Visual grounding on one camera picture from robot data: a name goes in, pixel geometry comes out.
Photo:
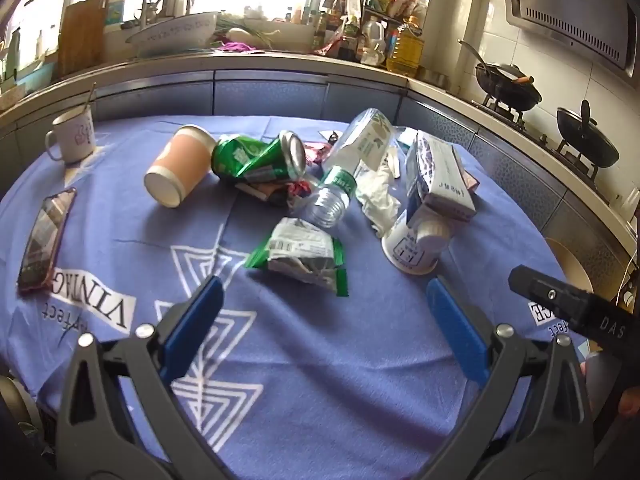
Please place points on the person's right hand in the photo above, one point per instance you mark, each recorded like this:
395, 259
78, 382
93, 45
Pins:
631, 401

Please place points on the white plastic jug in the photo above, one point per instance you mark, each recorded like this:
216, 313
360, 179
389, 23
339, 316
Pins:
374, 40

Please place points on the white tissue pack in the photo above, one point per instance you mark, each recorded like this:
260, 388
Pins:
437, 175

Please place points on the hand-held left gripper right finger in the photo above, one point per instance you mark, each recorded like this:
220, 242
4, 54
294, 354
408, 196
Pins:
457, 325

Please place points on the black pan with lid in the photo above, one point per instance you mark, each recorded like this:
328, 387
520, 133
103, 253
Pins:
587, 135

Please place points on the white yoghurt cup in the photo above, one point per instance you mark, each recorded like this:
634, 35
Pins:
412, 252

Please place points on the blue printed tablecloth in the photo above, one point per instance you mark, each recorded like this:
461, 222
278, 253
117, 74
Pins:
300, 360

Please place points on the grey kitchen cabinets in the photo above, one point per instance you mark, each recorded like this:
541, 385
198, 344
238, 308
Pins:
275, 95

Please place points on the beige round board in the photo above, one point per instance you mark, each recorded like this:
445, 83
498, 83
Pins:
570, 265

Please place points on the white mug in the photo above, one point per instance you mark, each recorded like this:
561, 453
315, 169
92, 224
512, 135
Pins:
75, 135

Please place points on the yellow cooking oil bottle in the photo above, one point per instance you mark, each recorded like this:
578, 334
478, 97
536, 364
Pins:
405, 50

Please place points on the red yellow box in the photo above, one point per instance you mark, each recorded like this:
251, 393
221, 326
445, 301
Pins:
471, 181

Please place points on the crumpled white tissue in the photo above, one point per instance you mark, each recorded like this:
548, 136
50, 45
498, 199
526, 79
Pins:
380, 195

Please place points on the steel range hood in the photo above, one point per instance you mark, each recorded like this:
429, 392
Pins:
570, 10

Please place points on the cluster of condiment bottles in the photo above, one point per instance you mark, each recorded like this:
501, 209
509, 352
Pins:
350, 10

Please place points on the wooden cutting board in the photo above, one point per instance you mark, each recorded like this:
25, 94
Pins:
80, 35

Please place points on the black wok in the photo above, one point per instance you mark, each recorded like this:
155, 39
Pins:
510, 90

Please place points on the green snack wrapper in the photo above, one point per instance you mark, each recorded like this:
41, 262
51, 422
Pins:
300, 255

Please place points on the purple plastic bag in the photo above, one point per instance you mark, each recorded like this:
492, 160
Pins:
237, 47

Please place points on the phone in pink case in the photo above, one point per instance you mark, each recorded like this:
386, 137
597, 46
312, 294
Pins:
45, 240

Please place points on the gas stove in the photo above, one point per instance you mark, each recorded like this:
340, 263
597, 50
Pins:
545, 135

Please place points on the red snack bag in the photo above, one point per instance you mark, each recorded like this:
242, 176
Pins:
330, 47

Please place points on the steel bowl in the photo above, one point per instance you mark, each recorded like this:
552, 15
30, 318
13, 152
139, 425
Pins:
437, 76

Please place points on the small red wrapper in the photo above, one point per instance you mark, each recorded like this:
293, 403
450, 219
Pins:
299, 188

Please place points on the red foil wrapper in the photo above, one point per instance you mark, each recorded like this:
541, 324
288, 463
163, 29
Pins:
316, 152

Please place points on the brown flat packet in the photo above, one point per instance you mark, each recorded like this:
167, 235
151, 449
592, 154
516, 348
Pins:
265, 191

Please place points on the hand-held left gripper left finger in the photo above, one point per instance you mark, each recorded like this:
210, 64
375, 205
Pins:
195, 320

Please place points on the white enamel basin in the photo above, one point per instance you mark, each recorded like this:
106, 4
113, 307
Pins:
175, 32

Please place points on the crushed green can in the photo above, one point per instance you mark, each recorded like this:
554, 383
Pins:
250, 157

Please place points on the green onions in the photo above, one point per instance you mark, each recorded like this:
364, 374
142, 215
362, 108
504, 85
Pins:
250, 30

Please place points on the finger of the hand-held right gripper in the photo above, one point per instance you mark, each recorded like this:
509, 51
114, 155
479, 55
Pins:
542, 292

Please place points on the clear plastic bottle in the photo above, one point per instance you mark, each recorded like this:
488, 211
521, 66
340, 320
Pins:
355, 150

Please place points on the orange paper cup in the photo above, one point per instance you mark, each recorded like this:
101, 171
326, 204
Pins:
182, 160

